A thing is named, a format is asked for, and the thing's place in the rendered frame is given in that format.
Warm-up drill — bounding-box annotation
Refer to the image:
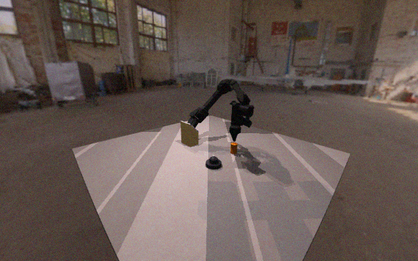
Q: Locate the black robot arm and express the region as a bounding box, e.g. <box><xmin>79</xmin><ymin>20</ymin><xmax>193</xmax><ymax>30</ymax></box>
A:
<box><xmin>187</xmin><ymin>79</ymin><xmax>254</xmax><ymax>128</ymax></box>

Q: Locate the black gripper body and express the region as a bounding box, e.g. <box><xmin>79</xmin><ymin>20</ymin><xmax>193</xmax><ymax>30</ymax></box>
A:
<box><xmin>229</xmin><ymin>114</ymin><xmax>241</xmax><ymax>133</ymax></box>

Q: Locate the orange knob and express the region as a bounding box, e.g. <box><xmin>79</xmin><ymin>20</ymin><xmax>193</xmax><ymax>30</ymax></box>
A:
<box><xmin>231</xmin><ymin>143</ymin><xmax>237</xmax><ymax>154</ymax></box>

